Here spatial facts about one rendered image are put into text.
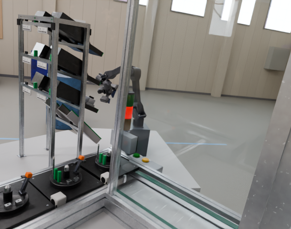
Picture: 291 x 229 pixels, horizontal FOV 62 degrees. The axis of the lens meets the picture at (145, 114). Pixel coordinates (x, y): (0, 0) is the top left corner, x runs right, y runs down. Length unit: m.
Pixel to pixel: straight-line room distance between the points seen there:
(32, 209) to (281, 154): 0.91
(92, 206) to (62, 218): 0.14
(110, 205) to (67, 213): 0.20
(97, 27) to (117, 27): 0.67
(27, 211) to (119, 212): 0.36
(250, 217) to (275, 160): 0.07
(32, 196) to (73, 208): 0.17
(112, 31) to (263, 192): 8.39
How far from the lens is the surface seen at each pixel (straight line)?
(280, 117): 0.27
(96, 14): 8.55
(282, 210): 0.30
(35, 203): 1.06
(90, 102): 1.43
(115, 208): 1.12
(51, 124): 1.25
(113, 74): 1.76
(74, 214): 1.06
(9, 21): 8.76
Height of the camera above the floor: 1.61
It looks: 16 degrees down
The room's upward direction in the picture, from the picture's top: 8 degrees clockwise
